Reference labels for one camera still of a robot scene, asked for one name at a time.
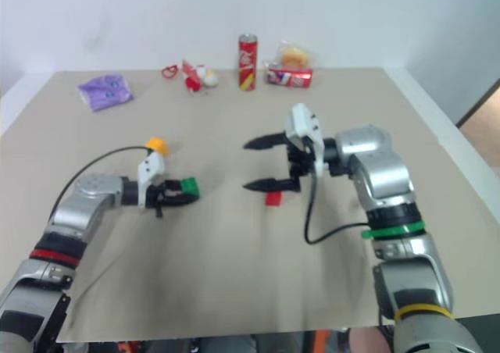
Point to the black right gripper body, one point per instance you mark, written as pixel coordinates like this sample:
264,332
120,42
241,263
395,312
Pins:
300,161

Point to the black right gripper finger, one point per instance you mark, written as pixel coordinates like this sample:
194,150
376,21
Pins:
269,140
273,185

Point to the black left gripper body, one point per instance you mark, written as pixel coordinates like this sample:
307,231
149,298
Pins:
158,197

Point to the green cube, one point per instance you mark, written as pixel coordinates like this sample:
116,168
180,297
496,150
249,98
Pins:
190,186

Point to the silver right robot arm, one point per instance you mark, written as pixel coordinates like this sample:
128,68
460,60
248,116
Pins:
383,173

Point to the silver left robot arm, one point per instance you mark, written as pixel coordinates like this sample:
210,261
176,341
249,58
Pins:
93,197

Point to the red cube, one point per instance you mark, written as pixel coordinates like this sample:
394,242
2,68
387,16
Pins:
273,199

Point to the yellow cube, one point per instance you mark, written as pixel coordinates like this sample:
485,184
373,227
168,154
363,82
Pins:
157,144

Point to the red snack packet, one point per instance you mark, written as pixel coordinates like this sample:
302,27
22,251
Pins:
290,77

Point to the tall red soda can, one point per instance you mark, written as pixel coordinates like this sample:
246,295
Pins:
248,62

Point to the bread in clear bag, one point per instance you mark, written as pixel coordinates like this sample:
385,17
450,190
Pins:
293,55

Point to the red and white toy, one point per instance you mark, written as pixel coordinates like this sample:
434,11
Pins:
197,77

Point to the purple snack bag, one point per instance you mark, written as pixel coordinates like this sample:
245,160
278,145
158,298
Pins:
105,92

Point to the orange machine part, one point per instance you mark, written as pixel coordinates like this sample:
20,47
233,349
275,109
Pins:
322,341
129,347

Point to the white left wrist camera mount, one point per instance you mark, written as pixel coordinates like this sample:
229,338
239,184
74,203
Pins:
150,169

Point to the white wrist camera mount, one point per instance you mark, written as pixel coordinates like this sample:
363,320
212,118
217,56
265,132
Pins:
302,122
150,169

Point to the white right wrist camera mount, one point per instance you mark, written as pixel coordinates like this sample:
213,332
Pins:
302,122

